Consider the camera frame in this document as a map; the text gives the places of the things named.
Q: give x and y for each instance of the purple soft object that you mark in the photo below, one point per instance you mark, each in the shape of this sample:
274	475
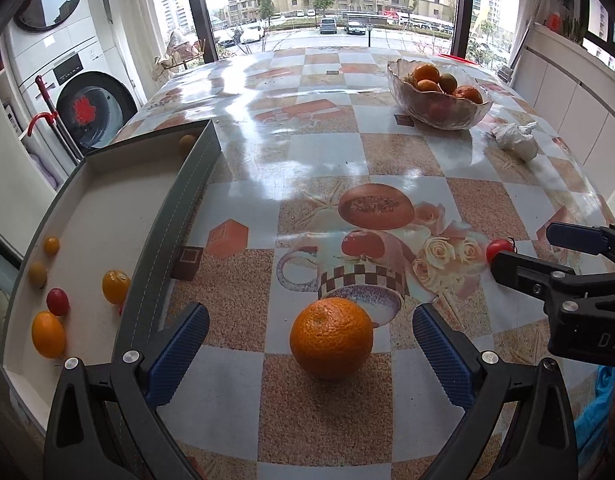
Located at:
43	170

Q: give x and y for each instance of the white washing machine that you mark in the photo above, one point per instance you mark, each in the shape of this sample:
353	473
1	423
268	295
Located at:
95	107

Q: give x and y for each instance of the dark parked car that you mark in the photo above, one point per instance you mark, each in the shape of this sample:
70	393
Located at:
355	27

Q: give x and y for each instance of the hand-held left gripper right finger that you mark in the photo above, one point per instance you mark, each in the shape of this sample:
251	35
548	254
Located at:
440	355

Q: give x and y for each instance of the white parked car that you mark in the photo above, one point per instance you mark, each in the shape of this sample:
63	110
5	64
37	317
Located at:
252	32

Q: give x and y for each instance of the grey parked van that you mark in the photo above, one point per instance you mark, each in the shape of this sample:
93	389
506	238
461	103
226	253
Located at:
328	25

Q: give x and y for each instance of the blue rubber glove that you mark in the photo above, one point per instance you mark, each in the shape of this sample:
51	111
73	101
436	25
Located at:
595	410

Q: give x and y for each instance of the red plastic basin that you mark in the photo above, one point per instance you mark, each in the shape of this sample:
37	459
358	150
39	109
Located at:
455	57

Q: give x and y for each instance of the yellow cherry tomato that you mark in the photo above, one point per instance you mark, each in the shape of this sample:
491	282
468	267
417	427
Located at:
116	286

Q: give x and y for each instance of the large orange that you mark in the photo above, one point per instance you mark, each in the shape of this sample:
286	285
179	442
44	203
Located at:
331	337

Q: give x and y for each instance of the small round orange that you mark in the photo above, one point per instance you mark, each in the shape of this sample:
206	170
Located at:
51	245

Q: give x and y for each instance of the dark orange tangerine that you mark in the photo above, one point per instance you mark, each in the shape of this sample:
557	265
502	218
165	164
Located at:
467	94

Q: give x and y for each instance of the clear glass fruit bowl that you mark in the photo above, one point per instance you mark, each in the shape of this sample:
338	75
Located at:
407	100

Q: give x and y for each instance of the white low cabinet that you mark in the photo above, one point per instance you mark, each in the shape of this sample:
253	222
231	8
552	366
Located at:
572	95

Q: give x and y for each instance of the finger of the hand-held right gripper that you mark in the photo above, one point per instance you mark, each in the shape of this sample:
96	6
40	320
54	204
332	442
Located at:
527	270
575	237

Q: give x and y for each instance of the green potted plant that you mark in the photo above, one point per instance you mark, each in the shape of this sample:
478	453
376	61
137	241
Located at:
575	30

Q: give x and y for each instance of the beige wrapped bouquet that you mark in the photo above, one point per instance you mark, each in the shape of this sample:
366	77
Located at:
180	52

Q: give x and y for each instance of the small brownish yellow fruit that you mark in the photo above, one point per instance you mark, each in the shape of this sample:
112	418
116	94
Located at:
37	274

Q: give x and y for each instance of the grey rectangular tray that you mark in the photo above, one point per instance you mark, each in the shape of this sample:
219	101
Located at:
112	220

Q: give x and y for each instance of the greenish brown round fruit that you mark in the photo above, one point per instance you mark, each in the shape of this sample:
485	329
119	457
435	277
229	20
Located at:
186	144

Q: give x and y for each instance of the oval orange kumquat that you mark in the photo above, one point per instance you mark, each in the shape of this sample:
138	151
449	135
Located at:
48	334

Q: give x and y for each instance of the red apple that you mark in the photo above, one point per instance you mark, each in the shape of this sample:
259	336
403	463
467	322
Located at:
437	107

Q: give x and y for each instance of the green round fruit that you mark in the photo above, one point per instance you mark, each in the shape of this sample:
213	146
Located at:
447	81

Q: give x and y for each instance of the crumpled white plastic bag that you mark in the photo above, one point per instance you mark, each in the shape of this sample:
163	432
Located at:
517	142

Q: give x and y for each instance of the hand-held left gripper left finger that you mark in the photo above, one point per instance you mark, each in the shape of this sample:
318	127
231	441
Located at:
177	355

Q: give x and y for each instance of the printed checkered tablecloth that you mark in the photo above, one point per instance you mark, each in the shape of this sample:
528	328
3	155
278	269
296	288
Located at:
307	160

